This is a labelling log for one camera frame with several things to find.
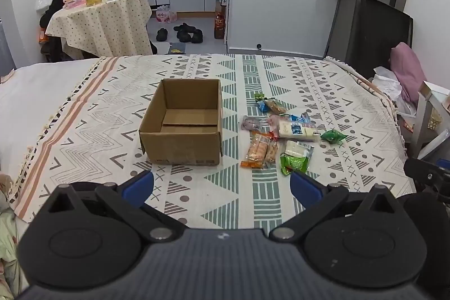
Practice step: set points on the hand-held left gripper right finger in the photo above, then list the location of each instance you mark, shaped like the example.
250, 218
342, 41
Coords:
306, 185

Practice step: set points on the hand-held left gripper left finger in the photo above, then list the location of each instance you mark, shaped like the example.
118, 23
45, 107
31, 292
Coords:
139, 185

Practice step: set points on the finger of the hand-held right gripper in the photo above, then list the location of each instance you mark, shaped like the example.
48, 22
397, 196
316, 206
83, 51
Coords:
427, 175

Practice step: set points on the light green snack packet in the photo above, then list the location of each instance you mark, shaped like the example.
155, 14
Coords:
293, 163

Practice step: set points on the orange rice cracker packet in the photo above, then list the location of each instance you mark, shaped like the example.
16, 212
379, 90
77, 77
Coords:
271, 150
256, 151

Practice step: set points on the white cracker packet blue label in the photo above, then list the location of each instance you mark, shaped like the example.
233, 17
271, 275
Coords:
298, 131

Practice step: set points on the dark green snack packet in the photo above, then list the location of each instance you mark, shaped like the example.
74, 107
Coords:
333, 136

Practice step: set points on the brown cardboard box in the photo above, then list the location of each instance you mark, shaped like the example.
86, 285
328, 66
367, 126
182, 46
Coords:
182, 145

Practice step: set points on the blue and white snack packet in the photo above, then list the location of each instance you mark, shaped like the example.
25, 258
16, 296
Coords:
298, 117

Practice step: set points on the pink snack packet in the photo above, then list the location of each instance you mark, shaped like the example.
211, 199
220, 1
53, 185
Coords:
274, 119

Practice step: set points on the purple snack packet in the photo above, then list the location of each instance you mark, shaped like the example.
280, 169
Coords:
250, 123

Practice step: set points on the blue and orange snack packet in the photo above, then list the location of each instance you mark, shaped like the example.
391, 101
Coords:
272, 106

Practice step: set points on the small green candy packet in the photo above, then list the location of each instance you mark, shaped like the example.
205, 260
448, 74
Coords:
259, 96

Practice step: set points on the white plastic bag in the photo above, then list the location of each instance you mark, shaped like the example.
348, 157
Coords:
386, 82

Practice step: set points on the pink pillow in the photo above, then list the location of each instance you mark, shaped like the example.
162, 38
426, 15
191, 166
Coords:
409, 71

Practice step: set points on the white bed sheet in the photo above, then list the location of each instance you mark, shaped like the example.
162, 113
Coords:
35, 92

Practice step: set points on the floral quilt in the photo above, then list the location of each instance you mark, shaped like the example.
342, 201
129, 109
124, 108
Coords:
8, 243

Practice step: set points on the black chair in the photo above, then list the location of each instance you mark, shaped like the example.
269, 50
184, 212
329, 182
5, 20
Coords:
379, 36

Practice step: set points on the black slipper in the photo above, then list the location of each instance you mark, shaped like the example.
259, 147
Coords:
162, 34

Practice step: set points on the black shoe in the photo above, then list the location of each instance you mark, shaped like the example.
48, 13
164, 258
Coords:
184, 28
197, 37
184, 37

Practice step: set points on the round table dotted tablecloth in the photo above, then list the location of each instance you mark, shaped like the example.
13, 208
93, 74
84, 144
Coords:
102, 26

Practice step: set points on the pack of water bottles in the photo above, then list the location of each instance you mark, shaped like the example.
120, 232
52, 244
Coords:
166, 14

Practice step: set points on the brown drink bottle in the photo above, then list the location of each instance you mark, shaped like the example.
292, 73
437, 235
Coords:
219, 27

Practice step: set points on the pink box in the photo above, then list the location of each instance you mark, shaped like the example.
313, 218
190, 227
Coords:
75, 3

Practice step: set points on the small floor cardboard box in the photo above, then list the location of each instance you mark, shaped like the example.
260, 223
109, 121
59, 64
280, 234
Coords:
219, 8

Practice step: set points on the dark clothes on chair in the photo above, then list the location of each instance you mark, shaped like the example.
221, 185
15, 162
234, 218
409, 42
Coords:
56, 3

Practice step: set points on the white stool frame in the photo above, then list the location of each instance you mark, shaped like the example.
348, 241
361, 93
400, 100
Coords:
422, 124

